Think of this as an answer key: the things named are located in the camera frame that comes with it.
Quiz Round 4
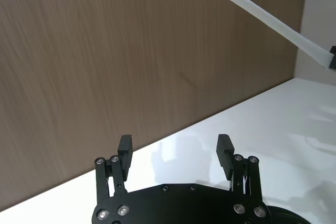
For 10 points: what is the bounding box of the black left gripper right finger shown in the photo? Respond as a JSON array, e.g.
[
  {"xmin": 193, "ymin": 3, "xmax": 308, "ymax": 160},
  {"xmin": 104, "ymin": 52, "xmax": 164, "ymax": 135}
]
[{"xmin": 216, "ymin": 134, "xmax": 264, "ymax": 201}]

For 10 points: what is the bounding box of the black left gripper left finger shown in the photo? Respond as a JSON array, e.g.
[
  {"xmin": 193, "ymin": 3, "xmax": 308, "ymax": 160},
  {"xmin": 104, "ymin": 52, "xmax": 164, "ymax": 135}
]
[{"xmin": 94, "ymin": 134, "xmax": 133, "ymax": 203}]

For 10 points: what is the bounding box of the black round disc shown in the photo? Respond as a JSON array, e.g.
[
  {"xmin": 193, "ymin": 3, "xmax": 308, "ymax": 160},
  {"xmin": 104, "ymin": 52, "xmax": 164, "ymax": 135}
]
[{"xmin": 266, "ymin": 205, "xmax": 313, "ymax": 224}]

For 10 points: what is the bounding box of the black end bracket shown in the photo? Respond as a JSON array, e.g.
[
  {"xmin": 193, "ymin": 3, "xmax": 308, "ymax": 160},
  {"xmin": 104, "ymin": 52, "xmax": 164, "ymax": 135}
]
[{"xmin": 328, "ymin": 45, "xmax": 336, "ymax": 71}]

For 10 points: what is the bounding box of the long white rail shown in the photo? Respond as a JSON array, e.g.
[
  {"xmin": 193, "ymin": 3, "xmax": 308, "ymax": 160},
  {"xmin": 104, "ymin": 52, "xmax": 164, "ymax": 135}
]
[{"xmin": 188, "ymin": 0, "xmax": 334, "ymax": 69}]

